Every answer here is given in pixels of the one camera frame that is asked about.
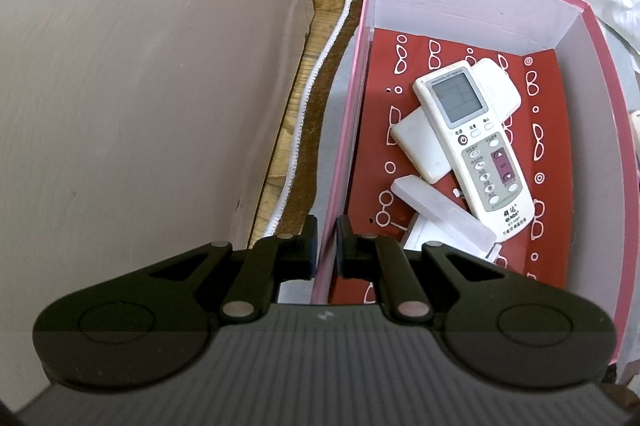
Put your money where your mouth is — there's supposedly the pink cardboard box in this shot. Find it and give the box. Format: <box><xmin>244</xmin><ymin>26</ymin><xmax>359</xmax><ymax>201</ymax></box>
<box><xmin>310</xmin><ymin>0</ymin><xmax>640</xmax><ymax>370</ymax></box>

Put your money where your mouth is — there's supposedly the white plastic stick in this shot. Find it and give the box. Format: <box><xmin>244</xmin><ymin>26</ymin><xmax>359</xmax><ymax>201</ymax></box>
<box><xmin>391</xmin><ymin>174</ymin><xmax>495</xmax><ymax>253</ymax></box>

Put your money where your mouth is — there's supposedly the red glasses-print liner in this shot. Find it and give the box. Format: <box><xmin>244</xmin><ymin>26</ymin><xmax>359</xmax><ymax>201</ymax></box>
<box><xmin>327</xmin><ymin>28</ymin><xmax>574</xmax><ymax>307</ymax></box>

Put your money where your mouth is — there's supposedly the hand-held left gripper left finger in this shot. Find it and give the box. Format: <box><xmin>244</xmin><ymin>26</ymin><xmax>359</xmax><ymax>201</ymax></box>
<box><xmin>148</xmin><ymin>214</ymin><xmax>320</xmax><ymax>325</ymax></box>

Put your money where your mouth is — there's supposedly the white remote with grey buttons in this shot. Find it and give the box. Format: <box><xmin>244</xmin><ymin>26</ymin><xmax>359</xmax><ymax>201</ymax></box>
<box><xmin>412</xmin><ymin>60</ymin><xmax>536</xmax><ymax>243</ymax></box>

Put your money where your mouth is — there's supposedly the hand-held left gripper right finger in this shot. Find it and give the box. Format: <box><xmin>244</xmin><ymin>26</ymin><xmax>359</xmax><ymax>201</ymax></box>
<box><xmin>335</xmin><ymin>214</ymin><xmax>507</xmax><ymax>325</ymax></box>

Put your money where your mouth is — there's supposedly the plain white remote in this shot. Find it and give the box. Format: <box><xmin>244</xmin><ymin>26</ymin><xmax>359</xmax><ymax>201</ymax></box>
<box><xmin>388</xmin><ymin>57</ymin><xmax>523</xmax><ymax>185</ymax></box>

